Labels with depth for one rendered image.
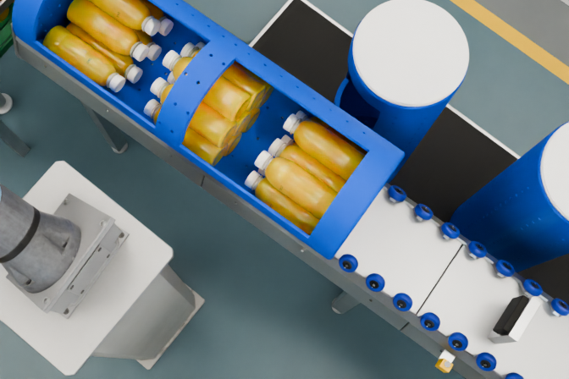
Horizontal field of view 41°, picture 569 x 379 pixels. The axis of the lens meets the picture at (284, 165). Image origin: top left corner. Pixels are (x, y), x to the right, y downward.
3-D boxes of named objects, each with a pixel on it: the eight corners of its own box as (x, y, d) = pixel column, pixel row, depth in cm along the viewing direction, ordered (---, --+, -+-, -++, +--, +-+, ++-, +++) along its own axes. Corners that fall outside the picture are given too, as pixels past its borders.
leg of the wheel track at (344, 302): (341, 316, 267) (367, 302, 206) (328, 307, 268) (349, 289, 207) (350, 303, 268) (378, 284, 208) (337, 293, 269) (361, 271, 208)
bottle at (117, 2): (99, -37, 175) (162, 8, 173) (92, -13, 180) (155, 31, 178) (79, -28, 170) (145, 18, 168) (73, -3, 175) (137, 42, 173)
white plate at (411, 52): (420, -23, 186) (419, -21, 187) (329, 37, 181) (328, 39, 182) (493, 63, 181) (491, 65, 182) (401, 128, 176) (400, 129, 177)
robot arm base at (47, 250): (30, 308, 138) (-13, 282, 132) (16, 265, 150) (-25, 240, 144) (89, 248, 139) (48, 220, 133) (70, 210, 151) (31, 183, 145)
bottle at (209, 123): (241, 121, 169) (174, 74, 171) (232, 123, 162) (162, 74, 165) (225, 147, 171) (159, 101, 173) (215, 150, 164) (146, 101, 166)
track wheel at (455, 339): (471, 345, 169) (472, 339, 170) (453, 332, 169) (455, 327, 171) (460, 356, 172) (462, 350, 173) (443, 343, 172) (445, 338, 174)
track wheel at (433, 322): (442, 325, 170) (444, 319, 171) (425, 313, 170) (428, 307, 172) (432, 336, 173) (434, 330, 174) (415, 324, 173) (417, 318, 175)
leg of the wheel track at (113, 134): (121, 156, 279) (83, 97, 218) (108, 147, 280) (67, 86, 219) (130, 144, 280) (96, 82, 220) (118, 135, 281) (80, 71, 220)
